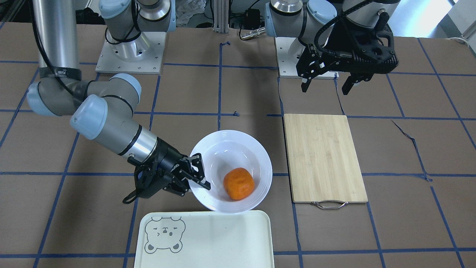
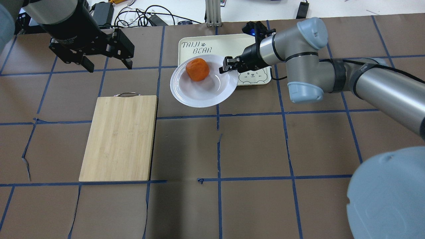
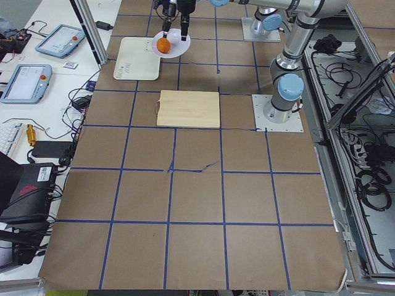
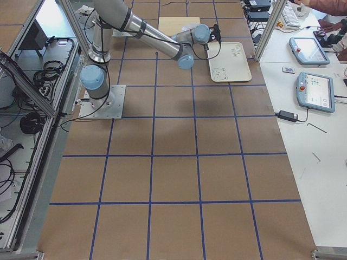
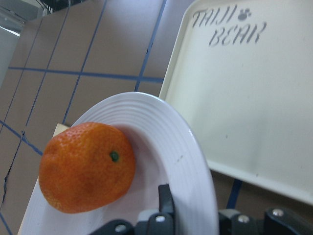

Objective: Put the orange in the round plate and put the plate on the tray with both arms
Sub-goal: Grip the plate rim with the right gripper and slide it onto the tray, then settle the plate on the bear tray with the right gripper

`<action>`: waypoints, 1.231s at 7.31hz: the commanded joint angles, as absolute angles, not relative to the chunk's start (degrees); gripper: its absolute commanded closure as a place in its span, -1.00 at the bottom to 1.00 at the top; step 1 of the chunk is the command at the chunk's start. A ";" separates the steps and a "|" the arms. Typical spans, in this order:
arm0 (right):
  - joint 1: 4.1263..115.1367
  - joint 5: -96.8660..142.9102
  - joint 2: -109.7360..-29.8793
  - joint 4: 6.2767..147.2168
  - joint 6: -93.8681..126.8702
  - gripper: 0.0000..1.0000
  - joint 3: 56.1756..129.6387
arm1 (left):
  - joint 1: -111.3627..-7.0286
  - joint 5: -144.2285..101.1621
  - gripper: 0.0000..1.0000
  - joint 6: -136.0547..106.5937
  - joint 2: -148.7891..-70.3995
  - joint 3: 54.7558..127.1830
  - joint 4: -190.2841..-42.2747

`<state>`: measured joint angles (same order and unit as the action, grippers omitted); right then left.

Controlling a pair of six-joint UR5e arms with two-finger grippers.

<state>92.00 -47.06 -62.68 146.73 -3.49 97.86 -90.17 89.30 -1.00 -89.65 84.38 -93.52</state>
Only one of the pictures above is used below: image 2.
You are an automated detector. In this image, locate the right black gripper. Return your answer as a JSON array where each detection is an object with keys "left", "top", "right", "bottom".
[{"left": 219, "top": 43, "right": 264, "bottom": 74}]

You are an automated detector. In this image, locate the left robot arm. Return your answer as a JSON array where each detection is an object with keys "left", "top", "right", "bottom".
[{"left": 1, "top": 0, "right": 135, "bottom": 72}]

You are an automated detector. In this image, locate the aluminium frame post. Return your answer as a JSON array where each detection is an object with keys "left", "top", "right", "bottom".
[{"left": 205, "top": 0, "right": 222, "bottom": 27}]

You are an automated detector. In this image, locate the cream bear tray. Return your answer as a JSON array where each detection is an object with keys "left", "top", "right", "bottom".
[{"left": 178, "top": 34, "right": 271, "bottom": 86}]

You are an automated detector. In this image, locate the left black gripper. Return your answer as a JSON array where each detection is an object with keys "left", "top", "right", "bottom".
[{"left": 48, "top": 2, "right": 135, "bottom": 73}]

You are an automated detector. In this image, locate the white round plate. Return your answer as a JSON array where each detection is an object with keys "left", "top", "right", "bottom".
[{"left": 170, "top": 54, "right": 239, "bottom": 108}]

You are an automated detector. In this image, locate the black power adapter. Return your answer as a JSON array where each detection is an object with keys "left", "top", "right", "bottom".
[{"left": 296, "top": 0, "right": 309, "bottom": 19}]

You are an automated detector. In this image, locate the black power brick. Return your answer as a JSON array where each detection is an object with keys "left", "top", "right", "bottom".
[{"left": 91, "top": 2, "right": 114, "bottom": 29}]

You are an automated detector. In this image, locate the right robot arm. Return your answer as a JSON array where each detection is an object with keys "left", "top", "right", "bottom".
[{"left": 219, "top": 18, "right": 425, "bottom": 239}]

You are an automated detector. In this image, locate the orange fruit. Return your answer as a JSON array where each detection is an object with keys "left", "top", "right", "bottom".
[{"left": 185, "top": 58, "right": 210, "bottom": 82}]

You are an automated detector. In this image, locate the bamboo cutting board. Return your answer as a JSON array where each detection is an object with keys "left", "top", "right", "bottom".
[{"left": 79, "top": 95, "right": 158, "bottom": 183}]

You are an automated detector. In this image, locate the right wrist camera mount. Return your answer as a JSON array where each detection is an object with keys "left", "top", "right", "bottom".
[{"left": 241, "top": 21, "right": 276, "bottom": 42}]

